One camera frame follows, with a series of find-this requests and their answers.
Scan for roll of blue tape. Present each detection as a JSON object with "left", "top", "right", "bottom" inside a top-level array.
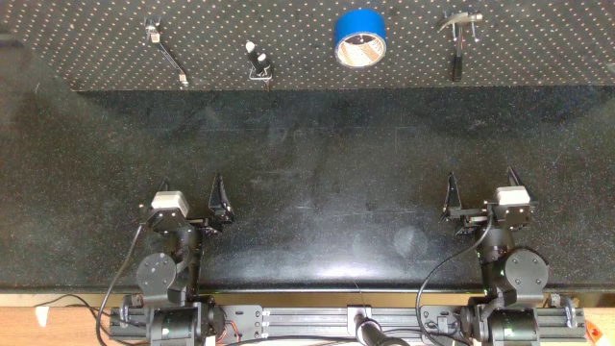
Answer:
[{"left": 333, "top": 8, "right": 388, "bottom": 69}]

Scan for wrench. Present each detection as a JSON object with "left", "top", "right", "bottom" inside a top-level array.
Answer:
[{"left": 147, "top": 27, "right": 189, "bottom": 88}]

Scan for black and white pliers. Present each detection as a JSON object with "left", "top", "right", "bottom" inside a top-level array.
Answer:
[{"left": 244, "top": 39, "right": 274, "bottom": 92}]

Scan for hammer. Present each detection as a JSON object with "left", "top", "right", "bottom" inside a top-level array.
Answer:
[{"left": 435, "top": 11, "right": 484, "bottom": 84}]

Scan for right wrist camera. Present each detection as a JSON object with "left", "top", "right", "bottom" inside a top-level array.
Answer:
[{"left": 493, "top": 185, "right": 532, "bottom": 209}]

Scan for mounting rail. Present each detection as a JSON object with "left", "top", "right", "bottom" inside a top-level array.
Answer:
[{"left": 109, "top": 302, "right": 588, "bottom": 346}]

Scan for black pegboard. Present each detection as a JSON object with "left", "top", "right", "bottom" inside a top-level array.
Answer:
[{"left": 0, "top": 0, "right": 615, "bottom": 92}]

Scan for black cable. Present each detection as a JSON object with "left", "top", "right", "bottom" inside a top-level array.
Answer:
[
  {"left": 94, "top": 223, "right": 145, "bottom": 346},
  {"left": 414, "top": 215, "right": 496, "bottom": 346}
]

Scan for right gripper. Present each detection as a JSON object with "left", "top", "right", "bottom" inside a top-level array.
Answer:
[{"left": 441, "top": 165, "right": 535, "bottom": 236}]

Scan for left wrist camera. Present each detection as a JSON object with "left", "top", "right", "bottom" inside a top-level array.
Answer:
[{"left": 150, "top": 189, "right": 190, "bottom": 218}]

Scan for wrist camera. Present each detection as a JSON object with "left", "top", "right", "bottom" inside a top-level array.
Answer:
[
  {"left": 150, "top": 189, "right": 190, "bottom": 218},
  {"left": 493, "top": 185, "right": 532, "bottom": 209}
]

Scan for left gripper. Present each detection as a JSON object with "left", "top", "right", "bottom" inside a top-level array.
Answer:
[{"left": 140, "top": 172, "right": 235, "bottom": 235}]

